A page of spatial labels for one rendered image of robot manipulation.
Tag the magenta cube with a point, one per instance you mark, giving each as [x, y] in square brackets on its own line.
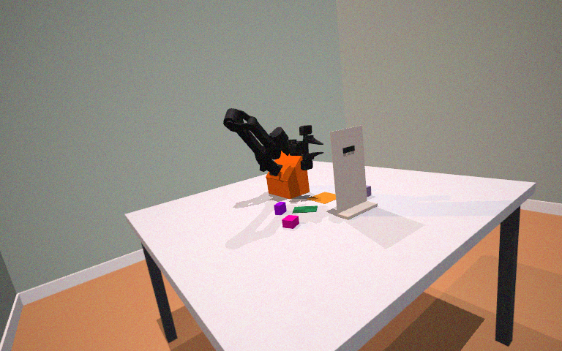
[290, 221]

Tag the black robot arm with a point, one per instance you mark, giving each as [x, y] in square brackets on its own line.
[273, 143]

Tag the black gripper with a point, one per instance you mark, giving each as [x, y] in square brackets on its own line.
[307, 162]

